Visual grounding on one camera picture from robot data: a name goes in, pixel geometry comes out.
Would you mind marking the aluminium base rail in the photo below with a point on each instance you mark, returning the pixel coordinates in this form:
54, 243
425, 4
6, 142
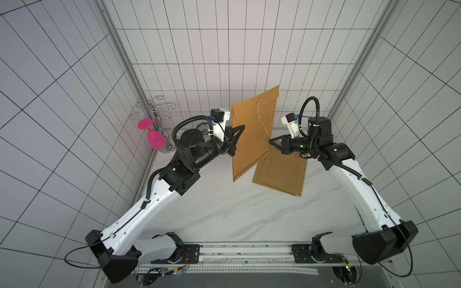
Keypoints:
272, 257

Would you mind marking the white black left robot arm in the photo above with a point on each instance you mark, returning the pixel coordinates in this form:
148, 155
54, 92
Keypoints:
198, 141

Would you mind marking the lower brown kraft file bags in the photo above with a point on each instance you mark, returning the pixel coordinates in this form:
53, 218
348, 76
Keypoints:
284, 173

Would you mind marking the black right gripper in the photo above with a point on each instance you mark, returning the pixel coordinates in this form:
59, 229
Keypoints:
289, 145

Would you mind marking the silver wire glass rack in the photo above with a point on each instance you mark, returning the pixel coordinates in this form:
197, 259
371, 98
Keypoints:
160, 112

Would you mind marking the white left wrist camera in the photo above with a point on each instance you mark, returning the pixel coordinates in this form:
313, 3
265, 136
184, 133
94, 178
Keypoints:
219, 117

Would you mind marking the pink plastic wine glass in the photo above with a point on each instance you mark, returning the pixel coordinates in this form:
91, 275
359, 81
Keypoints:
156, 139

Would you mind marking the brown kraft file bag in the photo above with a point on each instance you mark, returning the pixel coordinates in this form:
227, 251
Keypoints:
257, 114

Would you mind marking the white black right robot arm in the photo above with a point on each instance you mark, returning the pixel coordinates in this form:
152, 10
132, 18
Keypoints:
384, 233

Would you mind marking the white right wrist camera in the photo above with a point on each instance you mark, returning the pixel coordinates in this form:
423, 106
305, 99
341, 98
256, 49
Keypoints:
291, 122

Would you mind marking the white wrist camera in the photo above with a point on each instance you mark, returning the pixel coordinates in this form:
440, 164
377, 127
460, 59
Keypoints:
219, 117
291, 122

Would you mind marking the blue white patterned bowl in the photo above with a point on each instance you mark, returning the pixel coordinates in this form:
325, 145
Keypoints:
204, 128

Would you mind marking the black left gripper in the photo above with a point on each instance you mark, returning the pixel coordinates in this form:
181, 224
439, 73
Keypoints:
230, 140

